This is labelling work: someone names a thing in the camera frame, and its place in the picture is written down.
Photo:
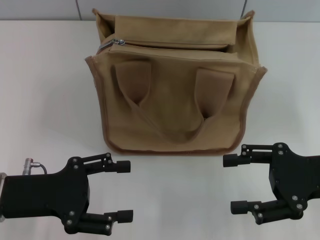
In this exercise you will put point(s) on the khaki canvas food bag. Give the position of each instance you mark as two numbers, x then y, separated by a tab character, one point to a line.
175	112

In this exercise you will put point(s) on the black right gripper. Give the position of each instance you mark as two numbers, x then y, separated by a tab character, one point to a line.
297	177

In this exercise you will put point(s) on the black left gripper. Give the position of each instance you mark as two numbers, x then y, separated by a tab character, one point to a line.
45	195

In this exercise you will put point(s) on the silver metal zipper pull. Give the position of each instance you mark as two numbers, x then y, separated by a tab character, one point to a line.
117	41

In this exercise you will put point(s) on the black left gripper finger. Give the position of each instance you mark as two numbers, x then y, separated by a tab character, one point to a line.
122	167
125	215

